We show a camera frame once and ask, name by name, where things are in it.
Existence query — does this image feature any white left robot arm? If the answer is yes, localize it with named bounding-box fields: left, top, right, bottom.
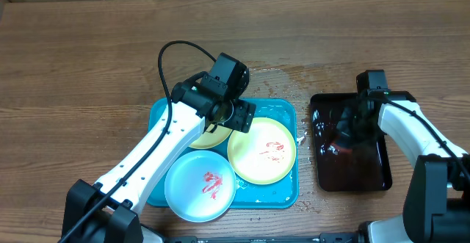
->
left=60, top=71, right=256, bottom=243

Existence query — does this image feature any orange and black sponge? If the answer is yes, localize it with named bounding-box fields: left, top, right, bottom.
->
left=328, top=134, right=351, bottom=155

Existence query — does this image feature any black rail at table edge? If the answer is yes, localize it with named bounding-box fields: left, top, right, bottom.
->
left=163, top=232, right=368, bottom=243

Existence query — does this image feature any black water tray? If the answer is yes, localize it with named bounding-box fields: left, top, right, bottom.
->
left=310, top=93, right=392, bottom=192

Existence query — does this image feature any light blue plate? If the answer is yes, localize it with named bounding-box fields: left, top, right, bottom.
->
left=164, top=150, right=236, bottom=222

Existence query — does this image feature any small yellow plate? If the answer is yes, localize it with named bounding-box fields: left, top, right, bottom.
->
left=189, top=124, right=232, bottom=149

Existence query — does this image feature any yellow plate with red stain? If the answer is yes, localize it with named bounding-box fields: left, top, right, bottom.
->
left=227, top=117, right=297, bottom=185

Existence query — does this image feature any teal plastic tray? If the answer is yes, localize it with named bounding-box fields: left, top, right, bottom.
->
left=147, top=98, right=299, bottom=209

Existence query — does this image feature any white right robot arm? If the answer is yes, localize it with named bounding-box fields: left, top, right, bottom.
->
left=331, top=89, right=469, bottom=242

